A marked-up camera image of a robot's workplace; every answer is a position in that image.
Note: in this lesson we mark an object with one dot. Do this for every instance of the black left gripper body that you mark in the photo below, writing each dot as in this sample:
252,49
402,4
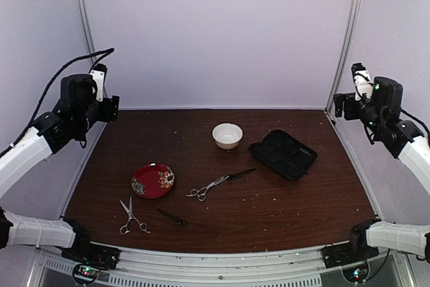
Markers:
109,111

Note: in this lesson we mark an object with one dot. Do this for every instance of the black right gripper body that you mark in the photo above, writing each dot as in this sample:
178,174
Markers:
350,113

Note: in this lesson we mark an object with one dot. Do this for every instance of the black zippered tool case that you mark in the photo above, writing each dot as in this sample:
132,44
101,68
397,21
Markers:
284,154

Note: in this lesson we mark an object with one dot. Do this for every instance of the silver hair cutting scissors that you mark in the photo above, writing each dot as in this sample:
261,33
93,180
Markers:
124,230

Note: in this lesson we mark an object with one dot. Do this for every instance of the silver thinning scissors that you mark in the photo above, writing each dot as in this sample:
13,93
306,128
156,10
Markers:
201,193

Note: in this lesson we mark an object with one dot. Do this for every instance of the black hair clip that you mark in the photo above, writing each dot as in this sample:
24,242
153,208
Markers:
177,219
238,174

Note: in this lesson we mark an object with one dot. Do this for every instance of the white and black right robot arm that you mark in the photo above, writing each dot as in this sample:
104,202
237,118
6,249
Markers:
376,102

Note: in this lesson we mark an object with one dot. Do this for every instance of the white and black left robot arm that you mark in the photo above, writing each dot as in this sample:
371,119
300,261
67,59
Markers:
80,106

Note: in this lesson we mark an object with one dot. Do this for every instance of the red floral plate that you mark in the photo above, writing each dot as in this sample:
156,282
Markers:
153,181

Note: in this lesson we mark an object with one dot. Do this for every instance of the white ceramic bowl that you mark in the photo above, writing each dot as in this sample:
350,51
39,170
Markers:
227,136

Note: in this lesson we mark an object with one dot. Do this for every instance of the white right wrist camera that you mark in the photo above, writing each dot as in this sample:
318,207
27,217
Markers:
362,81

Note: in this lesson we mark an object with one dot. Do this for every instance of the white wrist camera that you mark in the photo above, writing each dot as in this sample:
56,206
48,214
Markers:
98,74
362,81

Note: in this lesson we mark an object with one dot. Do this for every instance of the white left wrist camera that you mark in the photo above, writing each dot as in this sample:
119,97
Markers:
98,74

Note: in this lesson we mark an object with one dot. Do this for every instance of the right aluminium frame post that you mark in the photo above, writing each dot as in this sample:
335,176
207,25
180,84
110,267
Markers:
352,19

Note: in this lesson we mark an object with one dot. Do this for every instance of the aluminium frame post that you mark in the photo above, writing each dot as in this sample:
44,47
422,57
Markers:
85,24
352,19

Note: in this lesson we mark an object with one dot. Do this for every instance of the left aluminium frame post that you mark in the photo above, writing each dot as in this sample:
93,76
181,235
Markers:
85,24

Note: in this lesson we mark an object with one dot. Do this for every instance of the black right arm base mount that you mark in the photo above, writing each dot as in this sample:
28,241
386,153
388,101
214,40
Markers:
344,254

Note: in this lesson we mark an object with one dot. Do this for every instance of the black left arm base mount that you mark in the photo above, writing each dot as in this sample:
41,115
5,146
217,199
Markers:
98,256

